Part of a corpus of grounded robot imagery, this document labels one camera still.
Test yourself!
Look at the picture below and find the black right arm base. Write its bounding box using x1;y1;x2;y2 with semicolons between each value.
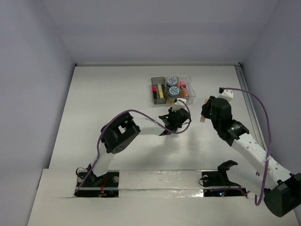
198;160;248;197

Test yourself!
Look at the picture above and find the orange pastel highlighter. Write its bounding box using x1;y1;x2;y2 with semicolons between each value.
200;98;208;123

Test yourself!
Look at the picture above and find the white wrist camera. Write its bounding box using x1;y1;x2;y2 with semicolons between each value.
170;98;186;112
218;88;234;102

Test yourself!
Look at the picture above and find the amber plastic bin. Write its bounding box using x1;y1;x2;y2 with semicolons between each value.
164;77;180;105

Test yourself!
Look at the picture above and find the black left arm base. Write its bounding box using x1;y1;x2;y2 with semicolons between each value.
74;165;119;198

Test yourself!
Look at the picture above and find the blue white slime jar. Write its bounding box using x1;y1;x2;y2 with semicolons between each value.
168;86;180;98
166;76;179;87

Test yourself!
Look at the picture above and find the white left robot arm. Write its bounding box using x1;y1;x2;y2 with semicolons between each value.
87;107;191;186

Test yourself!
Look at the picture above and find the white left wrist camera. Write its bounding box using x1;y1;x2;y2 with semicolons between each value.
170;98;186;112

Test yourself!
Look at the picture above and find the clear plastic bin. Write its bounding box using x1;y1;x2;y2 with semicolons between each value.
178;76;196;105

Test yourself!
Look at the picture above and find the yellow pastel highlighter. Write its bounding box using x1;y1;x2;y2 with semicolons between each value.
157;83;164;99

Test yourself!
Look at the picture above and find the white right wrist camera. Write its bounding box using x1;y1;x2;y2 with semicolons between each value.
218;88;234;102

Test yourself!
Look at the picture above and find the black pink highlighter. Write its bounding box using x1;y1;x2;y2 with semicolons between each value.
152;86;157;100

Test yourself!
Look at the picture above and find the smoke grey plastic bin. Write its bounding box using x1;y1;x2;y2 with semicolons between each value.
151;77;166;105

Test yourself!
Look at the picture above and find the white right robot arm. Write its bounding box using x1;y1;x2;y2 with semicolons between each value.
201;96;301;217

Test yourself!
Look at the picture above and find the pink capped pin bottle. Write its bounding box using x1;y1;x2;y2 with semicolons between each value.
179;81;190;97

